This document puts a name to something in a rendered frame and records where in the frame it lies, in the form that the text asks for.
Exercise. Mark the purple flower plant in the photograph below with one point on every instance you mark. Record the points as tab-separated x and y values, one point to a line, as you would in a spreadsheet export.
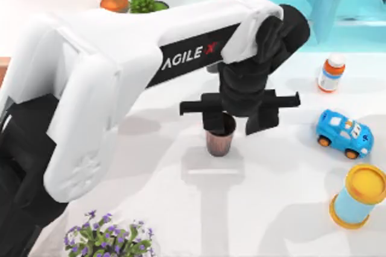
108	236

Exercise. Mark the blue toy car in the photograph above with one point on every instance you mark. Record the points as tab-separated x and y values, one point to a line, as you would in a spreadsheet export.
340	131

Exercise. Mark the yellow and blue can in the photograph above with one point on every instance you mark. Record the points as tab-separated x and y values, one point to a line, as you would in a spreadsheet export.
356	196

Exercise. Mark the wooden furniture edge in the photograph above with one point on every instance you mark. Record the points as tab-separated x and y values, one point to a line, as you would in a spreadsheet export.
4	70

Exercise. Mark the green potted plant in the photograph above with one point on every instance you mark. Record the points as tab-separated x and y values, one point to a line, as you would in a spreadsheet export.
144	3

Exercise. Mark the orange and white bottle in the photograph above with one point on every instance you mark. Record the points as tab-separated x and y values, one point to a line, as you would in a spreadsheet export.
330	74

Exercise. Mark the brown cup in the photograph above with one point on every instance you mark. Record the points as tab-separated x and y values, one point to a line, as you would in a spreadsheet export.
218	145

